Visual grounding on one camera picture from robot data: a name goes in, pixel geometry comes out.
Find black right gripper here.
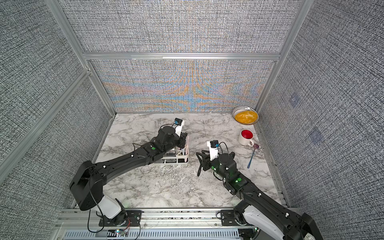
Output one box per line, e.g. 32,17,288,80
197,149,231,184

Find black toothbrush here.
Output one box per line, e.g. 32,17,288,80
197,161,202,177

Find cream toothbrush holder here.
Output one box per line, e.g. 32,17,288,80
154,147,189,165

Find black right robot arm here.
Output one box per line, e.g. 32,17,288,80
196,150,323,240

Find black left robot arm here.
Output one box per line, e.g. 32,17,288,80
69,126,188,222

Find white mug red inside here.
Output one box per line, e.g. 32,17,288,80
238,130,255,147

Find iridescent purple blue spoon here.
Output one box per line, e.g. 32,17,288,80
247,144,260,169

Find patterned white bowl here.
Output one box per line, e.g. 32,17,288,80
232,106,259,125

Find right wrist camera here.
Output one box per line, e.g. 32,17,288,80
207,140,219,161

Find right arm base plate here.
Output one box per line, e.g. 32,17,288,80
218,210,240,227

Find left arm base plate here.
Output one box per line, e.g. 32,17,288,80
99,210,143,227

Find white vented cable duct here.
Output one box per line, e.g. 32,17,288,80
62,229,241,240

